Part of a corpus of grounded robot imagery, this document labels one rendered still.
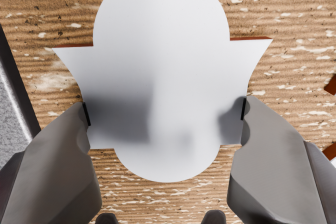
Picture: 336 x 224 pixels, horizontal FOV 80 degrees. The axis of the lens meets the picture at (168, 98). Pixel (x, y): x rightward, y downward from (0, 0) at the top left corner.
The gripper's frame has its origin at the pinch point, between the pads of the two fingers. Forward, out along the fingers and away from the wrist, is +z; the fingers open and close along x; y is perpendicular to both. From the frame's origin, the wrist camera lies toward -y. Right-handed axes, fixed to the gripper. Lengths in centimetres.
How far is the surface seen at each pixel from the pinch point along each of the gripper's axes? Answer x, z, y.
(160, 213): -1.1, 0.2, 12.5
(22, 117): -12.3, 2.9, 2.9
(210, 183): 3.5, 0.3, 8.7
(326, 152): 12.1, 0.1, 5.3
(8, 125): -13.6, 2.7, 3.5
